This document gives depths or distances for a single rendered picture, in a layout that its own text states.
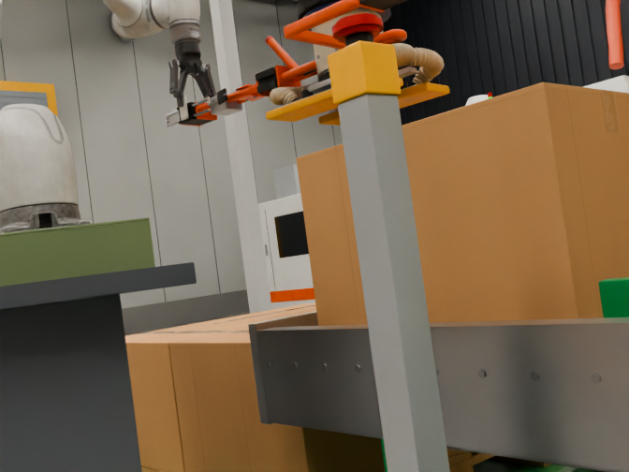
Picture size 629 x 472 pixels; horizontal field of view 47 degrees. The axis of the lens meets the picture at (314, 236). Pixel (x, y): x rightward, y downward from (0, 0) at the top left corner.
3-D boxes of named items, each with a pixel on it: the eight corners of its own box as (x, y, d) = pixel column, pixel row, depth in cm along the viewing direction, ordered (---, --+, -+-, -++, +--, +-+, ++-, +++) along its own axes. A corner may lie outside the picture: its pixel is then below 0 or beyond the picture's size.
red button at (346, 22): (396, 43, 99) (392, 15, 99) (358, 38, 94) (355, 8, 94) (361, 59, 104) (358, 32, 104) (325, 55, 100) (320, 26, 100)
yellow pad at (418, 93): (450, 93, 172) (447, 72, 173) (427, 90, 165) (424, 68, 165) (343, 125, 195) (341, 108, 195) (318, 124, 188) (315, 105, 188)
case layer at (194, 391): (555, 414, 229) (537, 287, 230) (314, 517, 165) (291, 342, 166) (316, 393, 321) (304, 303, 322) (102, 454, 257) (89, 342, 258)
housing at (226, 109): (243, 110, 205) (241, 95, 205) (226, 109, 200) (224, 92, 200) (227, 116, 210) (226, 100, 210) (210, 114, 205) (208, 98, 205)
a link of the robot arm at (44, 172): (36, 200, 137) (21, 88, 138) (-29, 218, 145) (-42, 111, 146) (96, 204, 151) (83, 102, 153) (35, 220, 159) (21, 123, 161)
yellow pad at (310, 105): (404, 86, 158) (401, 64, 159) (376, 81, 151) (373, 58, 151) (294, 122, 181) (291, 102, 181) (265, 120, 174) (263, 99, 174)
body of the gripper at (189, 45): (182, 37, 209) (186, 69, 208) (206, 41, 215) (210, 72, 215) (168, 45, 214) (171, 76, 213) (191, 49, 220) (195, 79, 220)
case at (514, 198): (686, 303, 137) (654, 95, 138) (581, 339, 110) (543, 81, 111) (437, 315, 181) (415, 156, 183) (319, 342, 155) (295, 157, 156)
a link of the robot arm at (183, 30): (206, 22, 215) (209, 41, 214) (187, 32, 221) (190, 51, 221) (181, 17, 208) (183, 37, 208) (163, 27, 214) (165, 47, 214)
